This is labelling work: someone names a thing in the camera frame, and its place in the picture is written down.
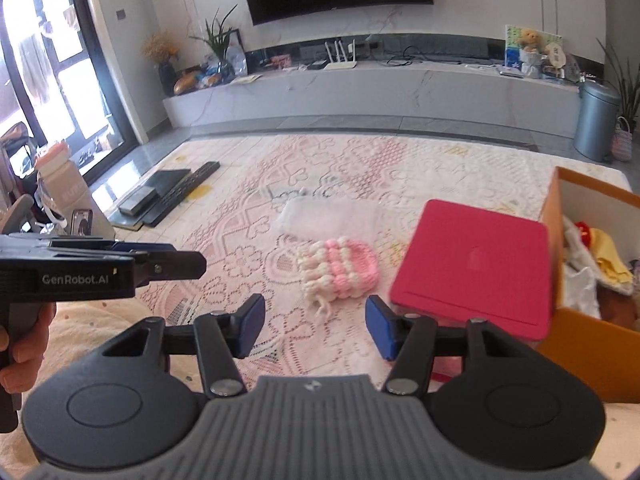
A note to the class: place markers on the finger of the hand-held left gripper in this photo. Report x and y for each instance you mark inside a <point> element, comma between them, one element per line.
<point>175,265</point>
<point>150,247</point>

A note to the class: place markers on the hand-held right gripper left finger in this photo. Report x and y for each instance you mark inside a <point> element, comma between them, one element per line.
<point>252,325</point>

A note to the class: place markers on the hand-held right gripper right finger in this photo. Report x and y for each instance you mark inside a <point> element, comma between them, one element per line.
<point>380,332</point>

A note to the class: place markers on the pink knitted hat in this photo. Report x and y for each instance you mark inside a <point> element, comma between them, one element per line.
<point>345,267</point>

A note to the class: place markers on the orange cardboard box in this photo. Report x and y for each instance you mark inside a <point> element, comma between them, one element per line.
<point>585,355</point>

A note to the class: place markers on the red plush item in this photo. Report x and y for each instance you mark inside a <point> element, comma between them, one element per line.
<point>582,230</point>

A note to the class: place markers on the brown plush toy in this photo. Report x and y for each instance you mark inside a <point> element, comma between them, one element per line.
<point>620,310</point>

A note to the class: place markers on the yellow cloth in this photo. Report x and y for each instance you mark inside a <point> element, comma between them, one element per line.
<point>612,257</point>

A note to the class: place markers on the person's left hand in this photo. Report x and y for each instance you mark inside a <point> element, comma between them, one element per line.
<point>37,340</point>

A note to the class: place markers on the beige dotted blanket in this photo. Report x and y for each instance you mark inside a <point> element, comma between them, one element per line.
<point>100,320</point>

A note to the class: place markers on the dark flat board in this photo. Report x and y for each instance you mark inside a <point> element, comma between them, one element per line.
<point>150,190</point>

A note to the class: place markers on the black long bar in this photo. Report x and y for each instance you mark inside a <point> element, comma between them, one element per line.
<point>182,192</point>

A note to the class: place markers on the pink-capped water bottle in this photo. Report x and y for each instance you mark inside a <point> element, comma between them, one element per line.
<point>62,182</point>

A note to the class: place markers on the pink box lid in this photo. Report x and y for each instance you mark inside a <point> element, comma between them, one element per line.
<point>475,270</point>

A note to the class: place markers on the golden brown ornament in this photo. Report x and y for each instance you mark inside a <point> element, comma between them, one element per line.
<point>192,81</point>

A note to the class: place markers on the glass door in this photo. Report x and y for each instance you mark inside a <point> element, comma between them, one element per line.
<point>60,85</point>

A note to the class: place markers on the vase with yellow flowers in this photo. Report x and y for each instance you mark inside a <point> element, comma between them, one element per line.
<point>162,60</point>

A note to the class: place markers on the sheet of paper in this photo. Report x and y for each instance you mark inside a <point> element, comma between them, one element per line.
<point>247,79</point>

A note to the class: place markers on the green plant in vase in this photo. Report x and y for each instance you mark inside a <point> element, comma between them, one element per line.
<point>220,45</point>

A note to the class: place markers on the white marble TV cabinet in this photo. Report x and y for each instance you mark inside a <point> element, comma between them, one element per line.
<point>375,92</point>

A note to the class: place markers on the white router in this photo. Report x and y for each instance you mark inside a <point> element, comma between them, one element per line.
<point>341,62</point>

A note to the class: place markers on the grey metal trash can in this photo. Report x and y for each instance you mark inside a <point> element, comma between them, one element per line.
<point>595,120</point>

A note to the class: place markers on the pink striped basket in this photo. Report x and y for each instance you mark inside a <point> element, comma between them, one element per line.
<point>622,142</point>

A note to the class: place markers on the teddy bear gift display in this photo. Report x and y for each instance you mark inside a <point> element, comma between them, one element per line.
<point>530,50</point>

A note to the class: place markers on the green long-leaf plant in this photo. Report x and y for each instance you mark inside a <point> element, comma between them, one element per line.
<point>625,80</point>

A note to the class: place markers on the wall light switch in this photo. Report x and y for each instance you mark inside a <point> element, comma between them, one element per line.
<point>120,14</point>

